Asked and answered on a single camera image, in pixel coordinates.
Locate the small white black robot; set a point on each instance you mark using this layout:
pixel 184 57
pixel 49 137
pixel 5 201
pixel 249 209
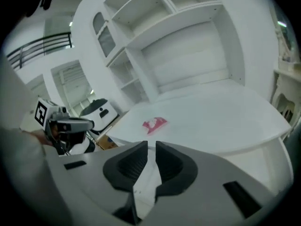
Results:
pixel 103 113

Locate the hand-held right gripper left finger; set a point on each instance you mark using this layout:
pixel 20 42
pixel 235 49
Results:
pixel 89 173

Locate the white desk with drawers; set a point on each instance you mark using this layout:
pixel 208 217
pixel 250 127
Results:
pixel 200 67

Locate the brown cardboard box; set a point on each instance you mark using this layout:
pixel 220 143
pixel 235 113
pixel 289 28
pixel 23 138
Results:
pixel 108 142

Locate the pink packet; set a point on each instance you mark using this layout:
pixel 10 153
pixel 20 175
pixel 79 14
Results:
pixel 154 124

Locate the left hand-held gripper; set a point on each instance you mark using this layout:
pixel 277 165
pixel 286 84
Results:
pixel 43 112

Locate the ornate cream vanity table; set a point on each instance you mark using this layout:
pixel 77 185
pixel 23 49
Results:
pixel 285 79

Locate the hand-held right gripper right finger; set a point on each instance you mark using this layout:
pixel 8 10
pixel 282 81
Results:
pixel 211 178

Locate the oval cream-framed mirror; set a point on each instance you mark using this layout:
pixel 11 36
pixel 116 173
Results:
pixel 285 36

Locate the person's left forearm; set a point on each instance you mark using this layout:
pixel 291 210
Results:
pixel 40 138

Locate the black metal railing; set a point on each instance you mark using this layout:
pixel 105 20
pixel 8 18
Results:
pixel 44 37

